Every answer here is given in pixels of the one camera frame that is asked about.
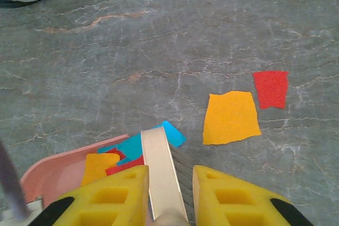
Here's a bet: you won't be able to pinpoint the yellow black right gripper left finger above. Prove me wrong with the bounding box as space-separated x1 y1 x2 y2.
26 164 150 226

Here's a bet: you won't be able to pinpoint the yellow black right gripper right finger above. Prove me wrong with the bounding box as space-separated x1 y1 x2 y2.
192 165 316 226

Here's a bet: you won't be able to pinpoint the orange paper scrap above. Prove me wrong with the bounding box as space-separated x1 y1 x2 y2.
202 91 262 146
81 152 121 186

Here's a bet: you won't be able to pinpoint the blue paper scrap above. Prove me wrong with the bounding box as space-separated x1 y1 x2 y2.
97 133 145 167
161 120 186 149

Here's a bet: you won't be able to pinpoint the pink plastic dustpan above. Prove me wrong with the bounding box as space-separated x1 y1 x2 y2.
20 133 130 205

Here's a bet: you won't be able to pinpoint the white hand brush grey bristles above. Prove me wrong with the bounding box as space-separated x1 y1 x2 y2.
140 127 197 226

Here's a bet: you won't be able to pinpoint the small red paper scrap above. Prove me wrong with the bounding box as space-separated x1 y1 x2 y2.
253 70 289 110

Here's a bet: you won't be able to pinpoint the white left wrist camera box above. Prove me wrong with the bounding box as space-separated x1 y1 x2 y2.
0 196 46 224

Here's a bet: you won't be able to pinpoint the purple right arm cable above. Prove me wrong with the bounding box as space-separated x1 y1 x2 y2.
0 137 32 222

